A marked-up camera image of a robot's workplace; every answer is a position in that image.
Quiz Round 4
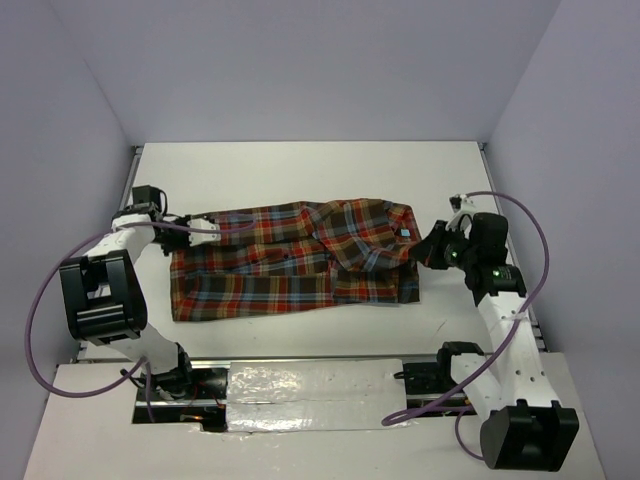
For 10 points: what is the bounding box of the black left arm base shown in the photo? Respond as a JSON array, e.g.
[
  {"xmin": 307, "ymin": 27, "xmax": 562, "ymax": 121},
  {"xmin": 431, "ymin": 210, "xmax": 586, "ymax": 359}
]
[{"xmin": 130, "ymin": 345, "xmax": 228, "ymax": 403}]

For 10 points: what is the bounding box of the glossy white tape patch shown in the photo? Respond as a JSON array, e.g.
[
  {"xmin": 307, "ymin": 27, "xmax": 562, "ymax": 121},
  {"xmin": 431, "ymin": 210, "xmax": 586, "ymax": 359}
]
[{"xmin": 226, "ymin": 359, "xmax": 407, "ymax": 433}]

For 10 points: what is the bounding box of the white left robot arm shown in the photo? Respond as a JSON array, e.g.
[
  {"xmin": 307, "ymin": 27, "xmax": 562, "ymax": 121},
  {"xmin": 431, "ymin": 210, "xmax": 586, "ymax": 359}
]
[{"xmin": 58, "ymin": 185, "xmax": 196, "ymax": 399}]

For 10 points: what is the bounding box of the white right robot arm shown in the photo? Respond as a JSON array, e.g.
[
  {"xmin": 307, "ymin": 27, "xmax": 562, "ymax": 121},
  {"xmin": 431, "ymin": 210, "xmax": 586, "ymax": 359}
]
[{"xmin": 411, "ymin": 213, "xmax": 579, "ymax": 472}]

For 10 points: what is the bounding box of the plaid long sleeve shirt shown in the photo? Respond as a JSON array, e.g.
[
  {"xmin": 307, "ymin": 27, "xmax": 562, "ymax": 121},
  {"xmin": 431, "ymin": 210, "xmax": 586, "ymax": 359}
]
[{"xmin": 170, "ymin": 198, "xmax": 421, "ymax": 322}]

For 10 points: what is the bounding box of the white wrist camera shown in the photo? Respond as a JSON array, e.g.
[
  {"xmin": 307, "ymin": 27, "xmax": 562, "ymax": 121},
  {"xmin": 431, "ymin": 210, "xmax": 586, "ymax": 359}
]
[
  {"xmin": 446, "ymin": 194, "xmax": 477, "ymax": 233},
  {"xmin": 187, "ymin": 218, "xmax": 222, "ymax": 247}
]

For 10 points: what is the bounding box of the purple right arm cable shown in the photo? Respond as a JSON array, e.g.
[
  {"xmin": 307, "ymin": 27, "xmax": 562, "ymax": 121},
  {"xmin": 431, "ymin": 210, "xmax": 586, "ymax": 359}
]
[{"xmin": 381, "ymin": 190, "xmax": 552, "ymax": 461}]

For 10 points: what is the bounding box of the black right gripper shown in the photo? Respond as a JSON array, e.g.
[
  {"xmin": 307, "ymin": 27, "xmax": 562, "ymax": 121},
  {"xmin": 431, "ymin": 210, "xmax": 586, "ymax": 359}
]
[{"xmin": 409, "ymin": 219, "xmax": 479, "ymax": 271}]

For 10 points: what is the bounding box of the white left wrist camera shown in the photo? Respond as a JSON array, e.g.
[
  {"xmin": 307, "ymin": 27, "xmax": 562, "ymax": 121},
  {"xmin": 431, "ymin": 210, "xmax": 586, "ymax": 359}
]
[{"xmin": 187, "ymin": 218, "xmax": 222, "ymax": 247}]

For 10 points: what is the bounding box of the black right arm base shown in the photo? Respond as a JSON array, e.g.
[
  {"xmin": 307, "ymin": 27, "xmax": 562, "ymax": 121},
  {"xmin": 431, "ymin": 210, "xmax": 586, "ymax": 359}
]
[{"xmin": 393, "ymin": 341, "xmax": 484, "ymax": 400}]

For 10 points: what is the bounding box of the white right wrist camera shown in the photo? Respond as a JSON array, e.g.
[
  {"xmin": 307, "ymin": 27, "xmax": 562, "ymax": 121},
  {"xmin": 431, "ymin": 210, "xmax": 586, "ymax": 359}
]
[{"xmin": 446, "ymin": 194, "xmax": 477, "ymax": 233}]

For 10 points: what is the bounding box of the aluminium table frame rail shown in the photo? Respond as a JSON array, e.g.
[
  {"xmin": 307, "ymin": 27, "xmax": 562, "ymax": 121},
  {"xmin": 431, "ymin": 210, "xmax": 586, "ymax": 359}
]
[{"xmin": 477, "ymin": 142, "xmax": 550, "ymax": 352}]

